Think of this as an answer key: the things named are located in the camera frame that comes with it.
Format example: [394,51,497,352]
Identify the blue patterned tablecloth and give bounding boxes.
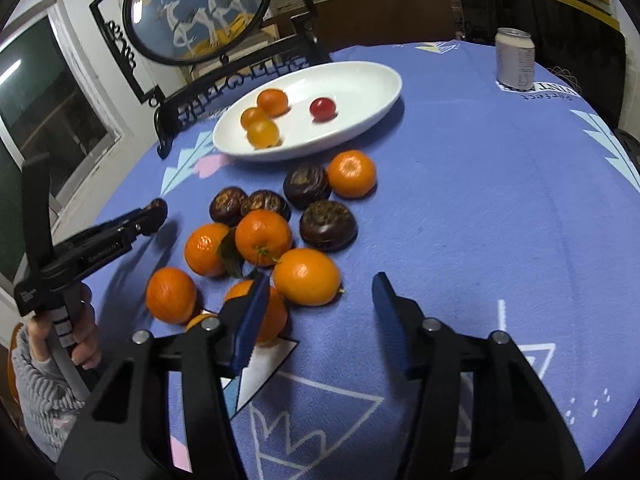
[81,39,640,480]

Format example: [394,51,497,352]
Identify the round deer painting black stand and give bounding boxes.
[89,0,331,158]

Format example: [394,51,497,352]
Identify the mandarin orange with leaf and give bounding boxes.
[234,209,293,268]

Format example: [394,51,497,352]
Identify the red cherry tomato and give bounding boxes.
[309,96,337,122]

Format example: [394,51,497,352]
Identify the mandarin orange behind finger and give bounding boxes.
[224,280,288,346]

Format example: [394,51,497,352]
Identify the small orange kumquat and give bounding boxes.
[240,106,270,130]
[256,89,290,117]

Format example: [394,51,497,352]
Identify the yellow orange small fruit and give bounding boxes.
[246,119,281,150]

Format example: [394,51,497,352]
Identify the white oval plate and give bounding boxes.
[213,61,402,162]

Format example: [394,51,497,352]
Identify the dark chestnut left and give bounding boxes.
[209,186,248,228]

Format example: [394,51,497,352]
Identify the mandarin orange front right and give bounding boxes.
[272,248,342,307]

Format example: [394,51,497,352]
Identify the mandarin orange left centre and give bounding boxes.
[183,223,230,278]

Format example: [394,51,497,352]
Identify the small orange kumquat middle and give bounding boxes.
[240,106,270,130]

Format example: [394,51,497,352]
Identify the silver drink can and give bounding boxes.
[496,27,535,91]

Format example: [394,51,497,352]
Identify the black screen panel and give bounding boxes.
[460,0,626,128]

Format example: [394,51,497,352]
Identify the small orange kumquat top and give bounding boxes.
[256,89,290,117]

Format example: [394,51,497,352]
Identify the small mandarin under gripper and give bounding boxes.
[186,311,217,332]

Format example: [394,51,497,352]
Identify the dark chestnut middle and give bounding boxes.
[241,190,292,221]

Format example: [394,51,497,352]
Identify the person's left hand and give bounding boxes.
[27,284,102,370]

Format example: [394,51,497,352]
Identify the window with white frame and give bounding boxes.
[1,0,119,288]

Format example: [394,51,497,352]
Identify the mandarin orange far left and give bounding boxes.
[145,266,198,325]

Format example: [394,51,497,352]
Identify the mandarin orange far right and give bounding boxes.
[326,150,378,198]

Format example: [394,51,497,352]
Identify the dark water chestnut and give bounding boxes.
[149,198,168,224]

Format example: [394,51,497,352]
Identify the dark chestnut large right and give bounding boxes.
[299,200,358,252]

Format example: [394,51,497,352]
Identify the grey knitted left sleeve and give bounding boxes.
[11,326,85,463]

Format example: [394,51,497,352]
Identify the dark chestnut upper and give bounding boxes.
[283,162,332,210]

